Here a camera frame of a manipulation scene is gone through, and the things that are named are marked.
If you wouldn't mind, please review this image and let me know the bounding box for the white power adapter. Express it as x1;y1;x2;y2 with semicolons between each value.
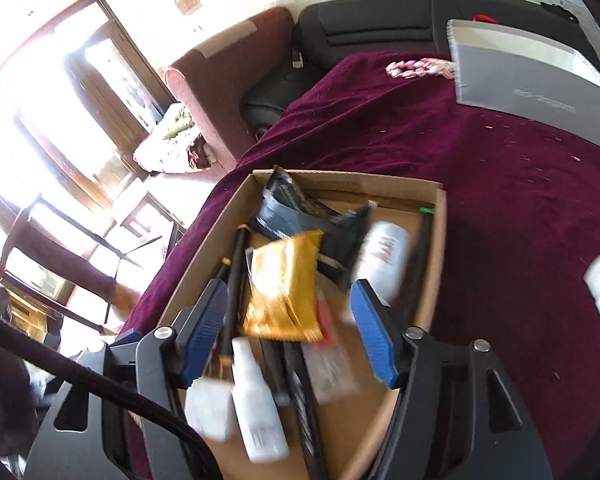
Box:
184;376;238;442

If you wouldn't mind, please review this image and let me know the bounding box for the clear case orange item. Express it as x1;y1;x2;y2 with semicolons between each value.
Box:
302;289;358;405

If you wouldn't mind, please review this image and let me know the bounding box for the white spray bottle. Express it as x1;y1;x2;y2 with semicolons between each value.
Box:
232;337;290;464

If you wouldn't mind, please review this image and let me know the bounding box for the black marker grey cap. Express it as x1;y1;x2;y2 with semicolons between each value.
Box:
260;339;329;479

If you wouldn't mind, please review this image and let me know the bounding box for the black marker yellow cap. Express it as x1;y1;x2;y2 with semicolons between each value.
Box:
219;224;250;376

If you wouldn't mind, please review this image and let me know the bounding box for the white bottle small label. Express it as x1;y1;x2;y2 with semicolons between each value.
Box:
351;221;411;306

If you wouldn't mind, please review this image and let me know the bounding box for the black marker green cap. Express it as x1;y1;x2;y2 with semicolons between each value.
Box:
398;207;434;327

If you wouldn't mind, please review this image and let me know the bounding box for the yellow padded envelope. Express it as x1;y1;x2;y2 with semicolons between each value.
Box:
242;231;323;342

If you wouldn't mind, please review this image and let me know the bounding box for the cardboard tray box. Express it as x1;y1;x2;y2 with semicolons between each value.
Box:
162;170;446;479

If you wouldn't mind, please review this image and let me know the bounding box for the maroon headboard cushion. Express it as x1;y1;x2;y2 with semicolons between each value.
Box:
163;6;294;172

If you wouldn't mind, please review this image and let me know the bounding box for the grey shoe box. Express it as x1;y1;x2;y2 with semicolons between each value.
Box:
448;20;600;146

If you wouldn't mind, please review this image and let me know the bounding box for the black leather headboard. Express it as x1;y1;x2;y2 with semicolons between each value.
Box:
240;0;600;132

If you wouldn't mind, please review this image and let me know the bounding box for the red bag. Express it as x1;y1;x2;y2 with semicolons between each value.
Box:
472;14;498;25

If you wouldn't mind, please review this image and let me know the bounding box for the pink white hair tie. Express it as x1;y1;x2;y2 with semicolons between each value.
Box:
383;56;456;82

